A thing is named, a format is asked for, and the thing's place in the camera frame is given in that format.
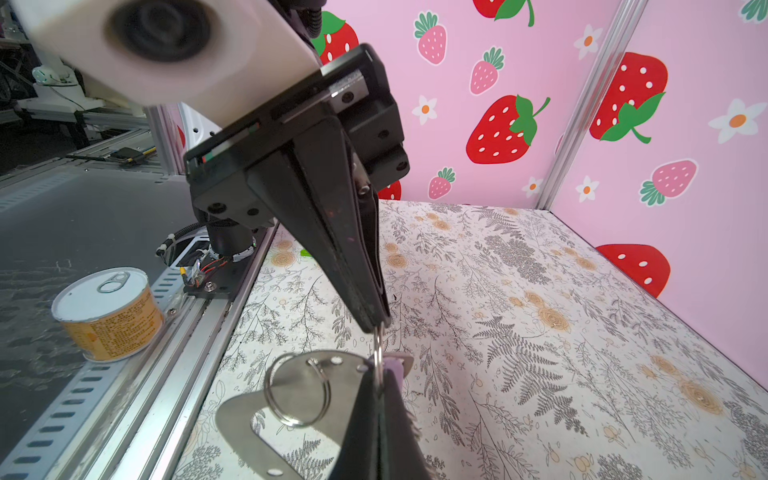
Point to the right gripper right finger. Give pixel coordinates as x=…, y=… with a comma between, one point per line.
x=400, y=457

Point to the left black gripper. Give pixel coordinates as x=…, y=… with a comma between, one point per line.
x=313, y=156

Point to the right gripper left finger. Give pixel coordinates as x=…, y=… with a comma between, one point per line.
x=358, y=458

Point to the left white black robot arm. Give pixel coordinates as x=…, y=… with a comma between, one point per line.
x=228, y=240

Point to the gold tin can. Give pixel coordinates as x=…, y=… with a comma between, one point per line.
x=110, y=315

